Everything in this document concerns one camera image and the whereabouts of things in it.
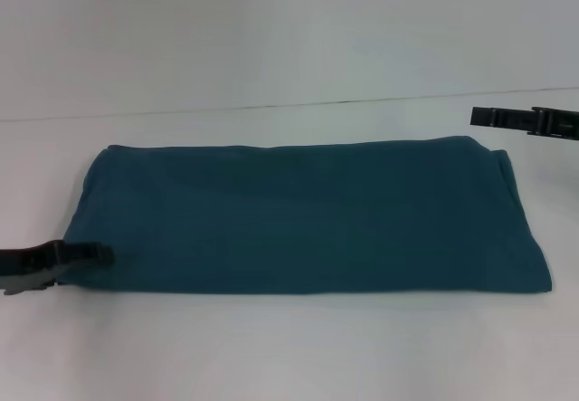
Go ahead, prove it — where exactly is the teal blue shirt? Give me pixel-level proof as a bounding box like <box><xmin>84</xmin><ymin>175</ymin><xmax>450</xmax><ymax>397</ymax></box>
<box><xmin>58</xmin><ymin>135</ymin><xmax>556</xmax><ymax>297</ymax></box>

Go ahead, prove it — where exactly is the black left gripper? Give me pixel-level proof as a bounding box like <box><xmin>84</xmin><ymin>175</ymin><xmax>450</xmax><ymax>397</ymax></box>
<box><xmin>0</xmin><ymin>241</ymin><xmax>116</xmax><ymax>297</ymax></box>

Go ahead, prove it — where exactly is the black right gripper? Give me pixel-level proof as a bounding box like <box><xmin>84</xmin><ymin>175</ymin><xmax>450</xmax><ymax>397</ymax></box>
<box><xmin>469</xmin><ymin>105</ymin><xmax>579</xmax><ymax>143</ymax></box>

